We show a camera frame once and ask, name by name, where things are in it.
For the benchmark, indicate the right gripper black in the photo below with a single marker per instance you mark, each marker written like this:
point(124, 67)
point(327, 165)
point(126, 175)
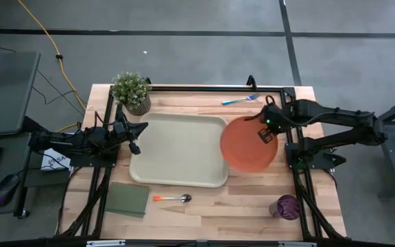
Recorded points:
point(274, 116)

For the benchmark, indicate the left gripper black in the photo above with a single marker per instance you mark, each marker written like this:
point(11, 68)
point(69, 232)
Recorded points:
point(120, 129)

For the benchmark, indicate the orange plate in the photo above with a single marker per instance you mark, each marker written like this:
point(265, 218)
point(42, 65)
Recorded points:
point(245, 147)

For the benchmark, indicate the purple plastic cup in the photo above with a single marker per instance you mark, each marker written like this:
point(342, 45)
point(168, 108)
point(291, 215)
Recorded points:
point(286, 207)

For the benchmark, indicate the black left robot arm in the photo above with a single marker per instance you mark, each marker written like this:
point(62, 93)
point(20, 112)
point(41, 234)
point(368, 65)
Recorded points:
point(63, 142)

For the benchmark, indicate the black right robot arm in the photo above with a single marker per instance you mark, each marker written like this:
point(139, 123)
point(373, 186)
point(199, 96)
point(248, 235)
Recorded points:
point(321, 111)

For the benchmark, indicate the beige plastic tray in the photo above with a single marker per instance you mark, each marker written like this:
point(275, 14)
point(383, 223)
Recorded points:
point(180, 151)

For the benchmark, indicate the potted plant in ribbed pot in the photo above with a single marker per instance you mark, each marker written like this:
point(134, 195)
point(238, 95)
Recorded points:
point(130, 91)

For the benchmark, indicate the green folded napkin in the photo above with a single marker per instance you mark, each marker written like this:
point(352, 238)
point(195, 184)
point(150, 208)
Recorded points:
point(127, 200)

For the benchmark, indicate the white cardboard box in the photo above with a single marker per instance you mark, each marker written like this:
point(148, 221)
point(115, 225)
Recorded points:
point(55, 163)

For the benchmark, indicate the dark low desk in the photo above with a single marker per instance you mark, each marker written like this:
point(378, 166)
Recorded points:
point(12, 161)

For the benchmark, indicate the grey desk top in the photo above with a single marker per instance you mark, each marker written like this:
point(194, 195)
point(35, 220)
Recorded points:
point(5, 92)

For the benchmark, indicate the caster wheel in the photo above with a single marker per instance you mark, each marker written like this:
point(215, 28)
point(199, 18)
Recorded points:
point(22, 214)

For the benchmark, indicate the black computer mouse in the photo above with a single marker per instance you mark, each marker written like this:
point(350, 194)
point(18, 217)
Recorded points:
point(6, 190)

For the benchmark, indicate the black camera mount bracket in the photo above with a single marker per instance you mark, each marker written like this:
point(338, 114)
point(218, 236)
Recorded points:
point(148, 81)
point(251, 81)

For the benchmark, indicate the black aluminium table frame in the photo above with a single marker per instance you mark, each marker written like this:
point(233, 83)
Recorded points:
point(218, 88)

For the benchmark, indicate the silver metal bracket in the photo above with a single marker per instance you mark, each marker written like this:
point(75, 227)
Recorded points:
point(105, 243)
point(297, 244)

